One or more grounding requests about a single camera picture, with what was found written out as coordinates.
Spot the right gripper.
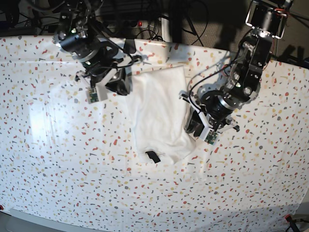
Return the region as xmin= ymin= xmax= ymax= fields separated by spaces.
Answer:
xmin=74 ymin=52 xmax=142 ymax=102

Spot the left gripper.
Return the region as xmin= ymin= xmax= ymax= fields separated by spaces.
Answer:
xmin=179 ymin=90 xmax=239 ymax=142

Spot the white printed T-shirt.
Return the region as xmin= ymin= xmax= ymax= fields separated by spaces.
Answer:
xmin=125 ymin=66 xmax=196 ymax=164

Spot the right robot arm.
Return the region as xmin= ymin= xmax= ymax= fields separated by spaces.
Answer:
xmin=54 ymin=0 xmax=142 ymax=103

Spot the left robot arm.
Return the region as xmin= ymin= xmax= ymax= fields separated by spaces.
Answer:
xmin=180 ymin=0 xmax=293 ymax=145

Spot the black table clamp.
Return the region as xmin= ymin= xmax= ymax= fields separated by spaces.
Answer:
xmin=123 ymin=39 xmax=136 ymax=54

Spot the white power strip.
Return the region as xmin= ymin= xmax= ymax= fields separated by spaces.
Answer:
xmin=123 ymin=20 xmax=149 ymax=29

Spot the red clamp at corner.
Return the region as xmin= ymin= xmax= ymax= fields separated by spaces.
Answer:
xmin=284 ymin=214 xmax=294 ymax=224

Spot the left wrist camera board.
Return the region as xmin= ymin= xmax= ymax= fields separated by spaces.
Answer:
xmin=205 ymin=130 xmax=218 ymax=145

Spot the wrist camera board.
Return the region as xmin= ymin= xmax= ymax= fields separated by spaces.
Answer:
xmin=86 ymin=87 xmax=99 ymax=104
xmin=205 ymin=130 xmax=218 ymax=145

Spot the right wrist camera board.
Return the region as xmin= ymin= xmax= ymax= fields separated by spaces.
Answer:
xmin=86 ymin=87 xmax=99 ymax=104

